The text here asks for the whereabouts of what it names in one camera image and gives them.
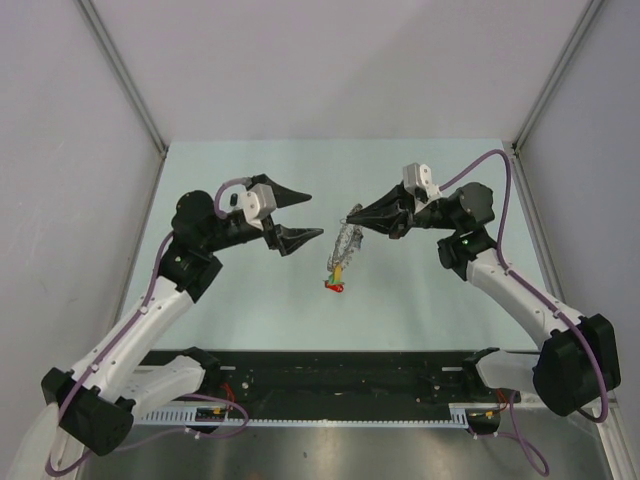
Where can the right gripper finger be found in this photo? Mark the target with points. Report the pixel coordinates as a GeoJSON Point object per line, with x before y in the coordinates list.
{"type": "Point", "coordinates": [392, 224]}
{"type": "Point", "coordinates": [389, 206]}

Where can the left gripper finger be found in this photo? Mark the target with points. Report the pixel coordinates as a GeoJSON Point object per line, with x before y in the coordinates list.
{"type": "Point", "coordinates": [284, 197]}
{"type": "Point", "coordinates": [289, 240]}

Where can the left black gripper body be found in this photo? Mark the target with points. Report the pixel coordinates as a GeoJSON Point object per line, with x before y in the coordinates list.
{"type": "Point", "coordinates": [229, 234]}

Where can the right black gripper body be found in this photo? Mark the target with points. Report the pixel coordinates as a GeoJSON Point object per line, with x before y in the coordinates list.
{"type": "Point", "coordinates": [433, 215]}

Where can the silver disc keyring with keys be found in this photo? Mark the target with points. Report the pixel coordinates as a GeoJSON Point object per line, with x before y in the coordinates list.
{"type": "Point", "coordinates": [347, 243]}

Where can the key with red tag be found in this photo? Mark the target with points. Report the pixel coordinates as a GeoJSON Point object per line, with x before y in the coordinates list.
{"type": "Point", "coordinates": [335, 287]}

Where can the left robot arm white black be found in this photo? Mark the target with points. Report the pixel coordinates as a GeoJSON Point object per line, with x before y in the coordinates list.
{"type": "Point", "coordinates": [98, 398]}

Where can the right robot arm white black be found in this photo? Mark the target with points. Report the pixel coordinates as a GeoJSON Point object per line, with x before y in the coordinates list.
{"type": "Point", "coordinates": [540, 310]}

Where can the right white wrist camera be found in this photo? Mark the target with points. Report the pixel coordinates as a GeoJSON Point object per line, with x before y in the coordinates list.
{"type": "Point", "coordinates": [418, 182]}

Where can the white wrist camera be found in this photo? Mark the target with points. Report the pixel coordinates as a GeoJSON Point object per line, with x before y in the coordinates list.
{"type": "Point", "coordinates": [418, 182]}
{"type": "Point", "coordinates": [257, 204]}

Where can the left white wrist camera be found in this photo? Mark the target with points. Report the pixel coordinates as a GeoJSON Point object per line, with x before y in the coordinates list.
{"type": "Point", "coordinates": [257, 204]}

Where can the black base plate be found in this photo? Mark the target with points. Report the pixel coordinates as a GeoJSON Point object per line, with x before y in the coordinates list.
{"type": "Point", "coordinates": [432, 376]}

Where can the white slotted cable duct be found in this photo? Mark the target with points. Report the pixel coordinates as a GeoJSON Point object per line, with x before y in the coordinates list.
{"type": "Point", "coordinates": [209, 416]}

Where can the right aluminium corner post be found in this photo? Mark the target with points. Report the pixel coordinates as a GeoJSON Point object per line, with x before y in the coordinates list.
{"type": "Point", "coordinates": [560, 68]}

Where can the aluminium corner post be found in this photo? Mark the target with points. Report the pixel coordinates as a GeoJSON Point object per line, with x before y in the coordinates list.
{"type": "Point", "coordinates": [560, 68]}
{"type": "Point", "coordinates": [108, 48]}

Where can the left aluminium corner post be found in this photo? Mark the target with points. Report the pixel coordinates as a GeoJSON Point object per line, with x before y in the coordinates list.
{"type": "Point", "coordinates": [108, 48]}

